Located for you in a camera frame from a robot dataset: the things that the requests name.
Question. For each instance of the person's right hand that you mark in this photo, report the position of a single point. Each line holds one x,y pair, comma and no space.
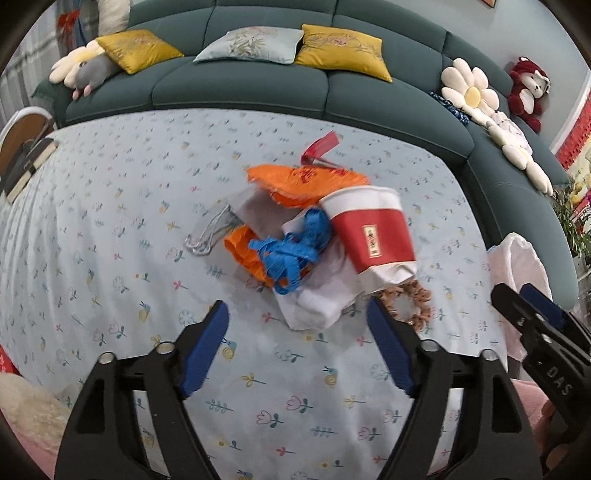
551,427

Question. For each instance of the yellow embroidered cushion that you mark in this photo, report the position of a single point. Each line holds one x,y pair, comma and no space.
138,50
341,50

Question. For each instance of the red wall decoration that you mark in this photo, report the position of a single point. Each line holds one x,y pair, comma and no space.
575,145

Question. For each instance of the white flower cushion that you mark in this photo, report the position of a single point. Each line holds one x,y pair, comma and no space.
521,157
471,94

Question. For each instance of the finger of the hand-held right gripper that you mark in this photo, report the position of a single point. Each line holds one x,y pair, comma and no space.
545,307
517,311

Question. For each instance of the floral light blue tablecloth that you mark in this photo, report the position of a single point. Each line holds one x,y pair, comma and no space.
115,230

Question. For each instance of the beige fluffy rug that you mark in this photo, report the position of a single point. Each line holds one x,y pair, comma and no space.
27,410

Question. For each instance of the white plastic bag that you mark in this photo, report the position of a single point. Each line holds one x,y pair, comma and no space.
517,263

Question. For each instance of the teal sectional sofa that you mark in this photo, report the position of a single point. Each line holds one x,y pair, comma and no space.
240,87

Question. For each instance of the white stool with wooden seat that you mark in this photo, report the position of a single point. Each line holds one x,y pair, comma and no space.
27,124

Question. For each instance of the white sheer curtain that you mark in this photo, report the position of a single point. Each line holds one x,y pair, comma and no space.
23,69

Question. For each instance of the red curtain tie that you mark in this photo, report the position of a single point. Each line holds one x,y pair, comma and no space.
68,21

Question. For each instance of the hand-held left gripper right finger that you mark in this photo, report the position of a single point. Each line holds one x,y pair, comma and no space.
388,350

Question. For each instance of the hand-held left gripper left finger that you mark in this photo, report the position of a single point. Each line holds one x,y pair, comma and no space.
207,350

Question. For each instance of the brown velvet scrunchie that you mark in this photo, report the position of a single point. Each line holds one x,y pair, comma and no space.
422,300

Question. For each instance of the blue patterned cloth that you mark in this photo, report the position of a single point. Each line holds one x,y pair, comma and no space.
455,113

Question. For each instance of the small orange mesh net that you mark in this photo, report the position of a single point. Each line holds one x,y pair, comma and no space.
240,254

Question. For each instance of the pale patterned cloth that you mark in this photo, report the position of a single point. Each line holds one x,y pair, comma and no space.
508,129

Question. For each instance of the blue ribbon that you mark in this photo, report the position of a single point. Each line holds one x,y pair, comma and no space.
277,254

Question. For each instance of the green potted plant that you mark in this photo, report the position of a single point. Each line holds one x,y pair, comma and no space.
572,221

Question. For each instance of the red teddy bear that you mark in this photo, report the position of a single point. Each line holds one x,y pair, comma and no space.
521,99

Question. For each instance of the blue curtain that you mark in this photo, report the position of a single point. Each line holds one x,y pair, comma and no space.
87,23

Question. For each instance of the small white flower plush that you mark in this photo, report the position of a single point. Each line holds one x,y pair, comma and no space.
69,64

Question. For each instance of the grey plush mouse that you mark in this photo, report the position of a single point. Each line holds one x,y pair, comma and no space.
99,71

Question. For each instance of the light blue embroidered cushion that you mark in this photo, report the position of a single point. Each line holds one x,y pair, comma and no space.
249,44

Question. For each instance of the red and white paper cup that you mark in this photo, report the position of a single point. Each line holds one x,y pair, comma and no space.
374,230

